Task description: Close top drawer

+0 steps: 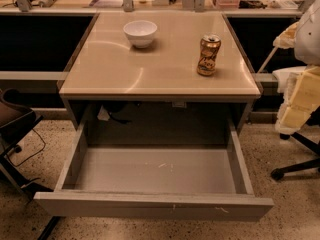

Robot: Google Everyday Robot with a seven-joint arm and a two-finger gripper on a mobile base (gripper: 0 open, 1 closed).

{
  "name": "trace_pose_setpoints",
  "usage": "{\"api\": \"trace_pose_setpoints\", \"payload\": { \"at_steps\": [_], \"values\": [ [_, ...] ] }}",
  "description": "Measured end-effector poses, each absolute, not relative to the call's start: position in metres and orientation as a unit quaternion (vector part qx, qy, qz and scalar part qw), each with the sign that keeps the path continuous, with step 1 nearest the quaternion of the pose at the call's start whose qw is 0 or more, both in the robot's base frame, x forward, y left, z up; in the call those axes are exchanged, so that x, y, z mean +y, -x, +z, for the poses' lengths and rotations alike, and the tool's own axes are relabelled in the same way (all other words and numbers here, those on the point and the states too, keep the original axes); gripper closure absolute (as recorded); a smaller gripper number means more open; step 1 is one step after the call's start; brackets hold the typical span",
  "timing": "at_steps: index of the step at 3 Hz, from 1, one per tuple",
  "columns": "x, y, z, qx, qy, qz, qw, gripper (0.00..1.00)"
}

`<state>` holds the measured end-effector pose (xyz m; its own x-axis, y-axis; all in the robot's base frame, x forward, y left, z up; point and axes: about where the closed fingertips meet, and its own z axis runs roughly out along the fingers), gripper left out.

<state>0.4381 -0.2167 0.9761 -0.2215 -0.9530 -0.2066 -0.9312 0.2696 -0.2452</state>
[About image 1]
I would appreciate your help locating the grey top drawer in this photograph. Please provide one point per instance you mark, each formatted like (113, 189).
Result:
(170, 182)

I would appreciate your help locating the black office chair right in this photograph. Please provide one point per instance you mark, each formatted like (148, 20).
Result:
(305, 158)

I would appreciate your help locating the white ceramic bowl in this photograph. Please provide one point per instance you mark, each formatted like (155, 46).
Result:
(140, 33)

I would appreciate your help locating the crumpled gold soda can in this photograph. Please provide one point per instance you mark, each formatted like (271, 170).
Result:
(209, 47)

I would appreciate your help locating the white seat cushion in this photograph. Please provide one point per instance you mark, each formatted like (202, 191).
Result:
(286, 78)

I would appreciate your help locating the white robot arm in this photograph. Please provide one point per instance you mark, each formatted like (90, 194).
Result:
(307, 37)

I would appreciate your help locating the dark chair left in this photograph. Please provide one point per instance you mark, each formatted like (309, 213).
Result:
(16, 121)

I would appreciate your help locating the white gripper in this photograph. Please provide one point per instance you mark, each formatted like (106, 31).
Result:
(308, 40)

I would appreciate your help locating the grey cabinet with beige top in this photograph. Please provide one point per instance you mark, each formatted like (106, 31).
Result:
(107, 67)

